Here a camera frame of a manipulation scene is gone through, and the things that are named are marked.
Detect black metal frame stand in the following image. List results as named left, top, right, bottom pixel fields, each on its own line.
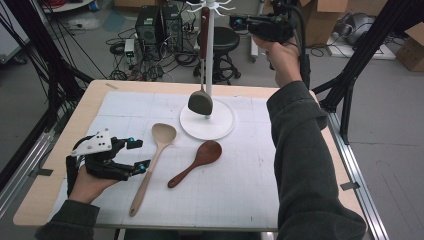
left=311, top=0, right=424, bottom=146
left=0, top=0, right=94, bottom=191

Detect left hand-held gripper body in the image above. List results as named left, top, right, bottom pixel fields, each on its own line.
left=70, top=128, right=136, bottom=182

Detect metal spoon with brown handle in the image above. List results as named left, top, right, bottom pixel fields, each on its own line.
left=187, top=6, right=214, bottom=117

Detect tangle of black floor cables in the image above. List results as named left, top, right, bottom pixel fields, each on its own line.
left=106, top=26, right=201, bottom=83

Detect person's right hand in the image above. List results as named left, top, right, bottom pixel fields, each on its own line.
left=252, top=35, right=303, bottom=89

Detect white floor stand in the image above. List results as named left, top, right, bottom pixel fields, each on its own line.
left=249, top=0, right=268, bottom=63

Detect aluminium rail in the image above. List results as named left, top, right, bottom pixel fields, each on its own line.
left=0, top=129, right=56, bottom=218
left=326, top=111, right=391, bottom=240

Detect dark brown wooden spoon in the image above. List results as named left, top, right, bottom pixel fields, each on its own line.
left=167, top=140, right=223, bottom=189

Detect grey round appliance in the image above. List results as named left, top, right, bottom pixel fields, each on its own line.
left=334, top=12, right=376, bottom=46

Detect black round stool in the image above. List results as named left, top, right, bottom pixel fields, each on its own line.
left=194, top=26, right=242, bottom=86

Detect open cardboard box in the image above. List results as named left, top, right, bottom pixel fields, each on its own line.
left=293, top=0, right=351, bottom=48

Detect black computer tower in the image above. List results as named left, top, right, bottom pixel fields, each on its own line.
left=162, top=3, right=184, bottom=53
left=134, top=5, right=164, bottom=46

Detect white foam mat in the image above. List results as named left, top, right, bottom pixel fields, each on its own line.
left=48, top=91, right=281, bottom=231

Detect small grey power box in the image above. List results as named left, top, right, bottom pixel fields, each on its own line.
left=123, top=38, right=136, bottom=66

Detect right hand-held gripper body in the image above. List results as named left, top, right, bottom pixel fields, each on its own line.
left=247, top=14, right=296, bottom=44

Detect light wooden spoon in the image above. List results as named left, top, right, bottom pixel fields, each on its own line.
left=128, top=122, right=178, bottom=218

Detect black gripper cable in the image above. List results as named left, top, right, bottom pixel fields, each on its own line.
left=289, top=4, right=312, bottom=90
left=65, top=133, right=101, bottom=198

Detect white utensil stand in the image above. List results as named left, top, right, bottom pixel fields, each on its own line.
left=179, top=0, right=237, bottom=142

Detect person's left hand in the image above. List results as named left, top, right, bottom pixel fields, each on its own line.
left=68, top=164, right=119, bottom=205

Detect light wooden table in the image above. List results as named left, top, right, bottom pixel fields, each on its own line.
left=13, top=79, right=369, bottom=234

